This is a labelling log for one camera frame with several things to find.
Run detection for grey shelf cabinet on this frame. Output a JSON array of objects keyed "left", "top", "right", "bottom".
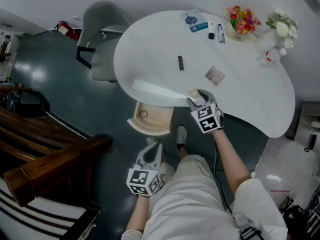
[{"left": 286, "top": 101, "right": 320, "bottom": 152}]

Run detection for person's beige shorts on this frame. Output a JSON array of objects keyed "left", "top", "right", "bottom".
[{"left": 172, "top": 153, "right": 218, "bottom": 192}]

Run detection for white curved table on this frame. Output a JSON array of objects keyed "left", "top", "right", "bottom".
[{"left": 112, "top": 10, "right": 296, "bottom": 139}]

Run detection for person's right forearm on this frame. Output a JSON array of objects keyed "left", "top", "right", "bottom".
[{"left": 212, "top": 127, "right": 252, "bottom": 197}]

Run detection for pale blue tube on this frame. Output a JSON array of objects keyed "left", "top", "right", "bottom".
[{"left": 216, "top": 23, "right": 226, "bottom": 44}]

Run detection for person's right shoe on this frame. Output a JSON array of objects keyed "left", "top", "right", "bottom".
[{"left": 175, "top": 125, "right": 188, "bottom": 152}]

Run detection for black cable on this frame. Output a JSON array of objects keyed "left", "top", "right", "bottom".
[{"left": 213, "top": 141, "right": 256, "bottom": 214}]

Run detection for white storage rack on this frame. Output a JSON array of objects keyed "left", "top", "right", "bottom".
[{"left": 0, "top": 32, "right": 21, "bottom": 60}]

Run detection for teal packet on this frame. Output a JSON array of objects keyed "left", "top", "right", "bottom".
[{"left": 189, "top": 21, "right": 209, "bottom": 34}]

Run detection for black tripod clutter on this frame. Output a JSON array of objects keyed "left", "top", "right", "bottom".
[{"left": 279, "top": 186, "right": 320, "bottom": 240}]

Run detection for clear plastic sachet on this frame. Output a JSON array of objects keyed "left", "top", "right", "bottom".
[{"left": 204, "top": 64, "right": 226, "bottom": 88}]

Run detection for white tube with black cap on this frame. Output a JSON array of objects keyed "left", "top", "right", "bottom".
[{"left": 207, "top": 21, "right": 217, "bottom": 40}]

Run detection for person's left forearm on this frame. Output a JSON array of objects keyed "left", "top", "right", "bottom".
[{"left": 124, "top": 195, "right": 151, "bottom": 234}]

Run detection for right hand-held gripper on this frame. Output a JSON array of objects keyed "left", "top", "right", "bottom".
[{"left": 185, "top": 89, "right": 225, "bottom": 134}]

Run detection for white flowers in white vase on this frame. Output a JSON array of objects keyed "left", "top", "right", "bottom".
[{"left": 253, "top": 9, "right": 300, "bottom": 55}]

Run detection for large wooden drawer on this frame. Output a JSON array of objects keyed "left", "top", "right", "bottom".
[{"left": 126, "top": 100, "right": 175, "bottom": 136}]

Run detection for striped white cushioned seat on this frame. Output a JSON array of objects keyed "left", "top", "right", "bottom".
[{"left": 0, "top": 178, "right": 101, "bottom": 240}]

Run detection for person's right leg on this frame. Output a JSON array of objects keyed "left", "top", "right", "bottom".
[{"left": 178, "top": 146, "right": 191, "bottom": 160}]

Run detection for red fire extinguisher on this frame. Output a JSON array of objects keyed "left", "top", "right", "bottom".
[{"left": 54, "top": 20, "right": 81, "bottom": 41}]

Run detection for beige makeup sponge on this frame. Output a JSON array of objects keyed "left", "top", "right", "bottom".
[{"left": 187, "top": 86, "right": 201, "bottom": 99}]

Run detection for black seat frame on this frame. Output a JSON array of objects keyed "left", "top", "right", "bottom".
[{"left": 7, "top": 90, "right": 51, "bottom": 119}]

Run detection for grey upholstered chair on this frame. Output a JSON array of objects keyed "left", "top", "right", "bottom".
[{"left": 75, "top": 0, "right": 132, "bottom": 84}]

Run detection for colourful flowers in white pot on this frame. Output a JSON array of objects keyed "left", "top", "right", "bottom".
[{"left": 225, "top": 5, "right": 262, "bottom": 42}]

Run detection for clear bottle with red label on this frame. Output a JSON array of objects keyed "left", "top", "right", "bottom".
[{"left": 256, "top": 48, "right": 287, "bottom": 68}]

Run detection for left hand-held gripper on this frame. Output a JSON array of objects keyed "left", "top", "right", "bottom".
[{"left": 126, "top": 141, "right": 165, "bottom": 197}]

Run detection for person's white shirt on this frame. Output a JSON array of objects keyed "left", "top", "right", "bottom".
[{"left": 121, "top": 176, "right": 288, "bottom": 240}]

